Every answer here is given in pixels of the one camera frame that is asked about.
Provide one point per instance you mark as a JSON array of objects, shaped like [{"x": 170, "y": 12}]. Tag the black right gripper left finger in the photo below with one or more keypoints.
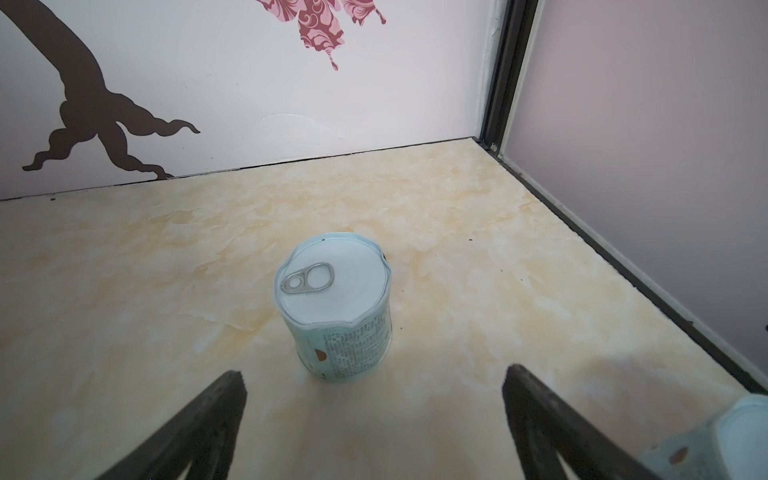
[{"x": 197, "y": 443}]

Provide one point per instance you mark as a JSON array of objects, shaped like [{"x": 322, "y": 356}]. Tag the light green small can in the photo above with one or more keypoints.
[{"x": 333, "y": 294}]

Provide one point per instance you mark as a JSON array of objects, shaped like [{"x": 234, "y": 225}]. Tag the pale blue small can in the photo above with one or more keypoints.
[{"x": 732, "y": 444}]

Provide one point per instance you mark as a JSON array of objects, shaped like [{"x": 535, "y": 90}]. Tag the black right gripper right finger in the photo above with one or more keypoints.
[{"x": 548, "y": 434}]

